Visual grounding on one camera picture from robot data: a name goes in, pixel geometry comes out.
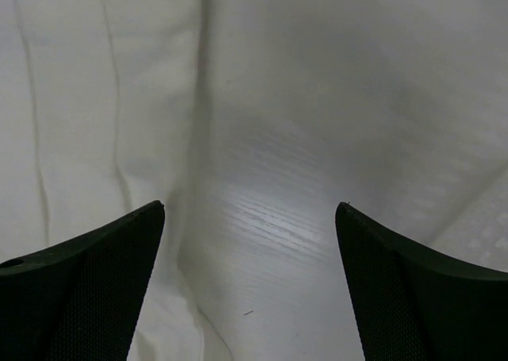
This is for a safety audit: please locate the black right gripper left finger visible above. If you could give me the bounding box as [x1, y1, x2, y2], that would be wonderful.
[1, 201, 165, 361]

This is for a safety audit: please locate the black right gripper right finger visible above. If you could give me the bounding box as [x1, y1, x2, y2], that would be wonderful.
[335, 202, 507, 360]

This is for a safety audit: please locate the white pleated skirt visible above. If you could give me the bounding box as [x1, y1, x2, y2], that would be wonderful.
[1, 0, 507, 360]

